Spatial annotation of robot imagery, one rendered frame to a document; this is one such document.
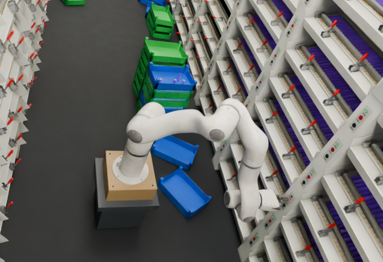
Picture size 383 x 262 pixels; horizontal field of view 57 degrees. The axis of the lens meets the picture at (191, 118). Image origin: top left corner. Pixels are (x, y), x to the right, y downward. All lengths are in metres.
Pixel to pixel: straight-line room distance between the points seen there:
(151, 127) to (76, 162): 0.95
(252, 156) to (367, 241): 0.53
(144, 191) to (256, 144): 0.70
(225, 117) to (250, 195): 0.39
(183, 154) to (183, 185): 0.28
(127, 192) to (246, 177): 0.63
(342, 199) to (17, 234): 1.57
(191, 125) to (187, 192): 1.02
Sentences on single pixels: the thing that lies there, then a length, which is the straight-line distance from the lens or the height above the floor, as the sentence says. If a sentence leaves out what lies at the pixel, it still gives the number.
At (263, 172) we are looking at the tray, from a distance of 2.08.
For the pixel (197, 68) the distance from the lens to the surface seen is 3.29.
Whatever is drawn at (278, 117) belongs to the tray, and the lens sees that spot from 2.09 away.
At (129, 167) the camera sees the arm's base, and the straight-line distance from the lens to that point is 1.79.
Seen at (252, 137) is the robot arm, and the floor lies 0.99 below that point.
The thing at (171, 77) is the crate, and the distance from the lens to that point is 2.57.
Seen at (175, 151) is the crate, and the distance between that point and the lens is 2.60.
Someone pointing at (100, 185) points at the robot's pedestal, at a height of 0.28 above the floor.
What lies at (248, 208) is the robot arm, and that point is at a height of 0.68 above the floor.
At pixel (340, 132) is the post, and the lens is 1.62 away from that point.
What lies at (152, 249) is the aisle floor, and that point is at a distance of 2.13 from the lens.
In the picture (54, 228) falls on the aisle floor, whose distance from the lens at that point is 2.11.
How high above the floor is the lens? 1.84
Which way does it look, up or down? 39 degrees down
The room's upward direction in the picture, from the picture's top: 24 degrees clockwise
